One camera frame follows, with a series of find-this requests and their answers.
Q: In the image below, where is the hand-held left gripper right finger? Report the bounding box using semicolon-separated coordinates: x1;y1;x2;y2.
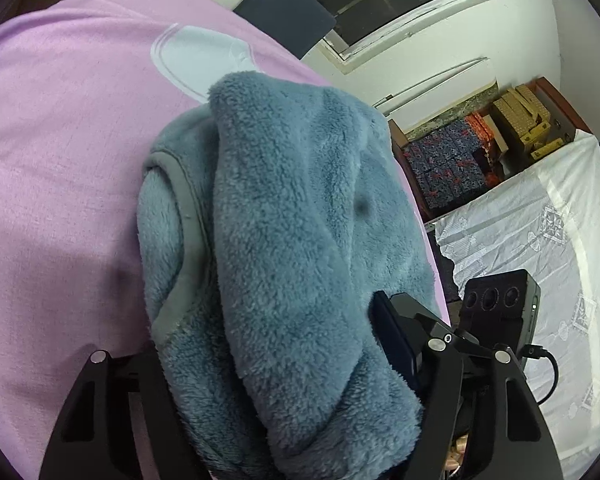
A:
370;290;565;480

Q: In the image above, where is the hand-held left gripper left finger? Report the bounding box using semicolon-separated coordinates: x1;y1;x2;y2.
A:
39;349;211;480

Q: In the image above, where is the blue fleece garment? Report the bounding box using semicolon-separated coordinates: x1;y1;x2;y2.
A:
136;71;451;480

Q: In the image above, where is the white lace cloth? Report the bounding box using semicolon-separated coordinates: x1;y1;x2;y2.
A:
432;130;600;476

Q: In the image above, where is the stack of dark patterned boxes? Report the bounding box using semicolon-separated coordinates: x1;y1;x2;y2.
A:
402;120;488;211

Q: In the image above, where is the orange box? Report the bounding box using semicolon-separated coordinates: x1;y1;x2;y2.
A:
465;112;498;186

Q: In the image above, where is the yellow cardboard box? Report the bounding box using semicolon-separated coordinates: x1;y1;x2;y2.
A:
515;85;553;131
491;95;538;153

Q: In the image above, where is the brown wooden shelf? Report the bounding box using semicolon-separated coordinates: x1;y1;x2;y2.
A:
387;77;593;221

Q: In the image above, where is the purple printed blanket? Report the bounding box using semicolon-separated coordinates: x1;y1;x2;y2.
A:
0;0;451;480

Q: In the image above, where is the dark blue cushion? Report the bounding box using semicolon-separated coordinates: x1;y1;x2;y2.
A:
232;0;337;58

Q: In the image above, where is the black cable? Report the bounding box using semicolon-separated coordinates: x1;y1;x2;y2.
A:
522;344;560;406

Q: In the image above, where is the white wall conduit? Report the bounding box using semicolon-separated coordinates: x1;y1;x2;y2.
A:
372;57;488;108
385;80;498;116

